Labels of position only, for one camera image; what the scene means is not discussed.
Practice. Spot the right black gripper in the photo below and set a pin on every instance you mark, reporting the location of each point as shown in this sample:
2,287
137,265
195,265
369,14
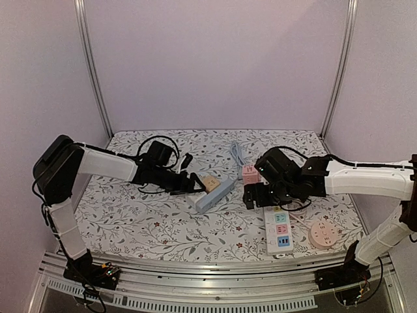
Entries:
260,194

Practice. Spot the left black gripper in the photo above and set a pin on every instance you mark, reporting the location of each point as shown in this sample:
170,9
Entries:
183,188

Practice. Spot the white cube adapter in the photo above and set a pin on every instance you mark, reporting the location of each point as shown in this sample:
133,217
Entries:
192,199

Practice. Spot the pink cube adapter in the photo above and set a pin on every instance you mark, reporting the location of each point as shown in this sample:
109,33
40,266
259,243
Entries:
250,175

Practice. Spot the beige cube adapter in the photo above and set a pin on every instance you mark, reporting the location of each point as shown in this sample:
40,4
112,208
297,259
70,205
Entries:
210,183

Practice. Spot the blue power strip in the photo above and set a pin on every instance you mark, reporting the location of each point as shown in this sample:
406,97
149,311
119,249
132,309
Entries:
212,198

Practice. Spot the white long power strip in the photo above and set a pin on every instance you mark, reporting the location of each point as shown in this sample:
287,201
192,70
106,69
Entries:
279,239

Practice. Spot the round pink socket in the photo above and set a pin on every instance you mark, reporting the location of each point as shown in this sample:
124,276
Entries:
323,235

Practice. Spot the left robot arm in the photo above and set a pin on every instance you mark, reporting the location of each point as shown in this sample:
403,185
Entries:
65,161

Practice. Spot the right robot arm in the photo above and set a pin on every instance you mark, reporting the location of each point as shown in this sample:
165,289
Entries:
392,180

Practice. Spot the floral tablecloth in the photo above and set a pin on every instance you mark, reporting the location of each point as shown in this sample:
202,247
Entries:
132,222

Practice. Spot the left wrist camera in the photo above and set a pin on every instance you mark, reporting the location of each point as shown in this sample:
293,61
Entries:
184,162

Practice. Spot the aluminium front rail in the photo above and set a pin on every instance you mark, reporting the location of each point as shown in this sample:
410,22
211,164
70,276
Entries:
260,286

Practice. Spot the right aluminium frame post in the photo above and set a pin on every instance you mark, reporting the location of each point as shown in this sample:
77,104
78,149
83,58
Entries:
352,9

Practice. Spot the aluminium frame post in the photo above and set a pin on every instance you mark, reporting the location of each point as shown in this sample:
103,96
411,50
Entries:
352,9
81,16

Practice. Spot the left aluminium frame post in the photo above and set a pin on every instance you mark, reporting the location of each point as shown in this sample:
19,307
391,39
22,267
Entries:
81,16

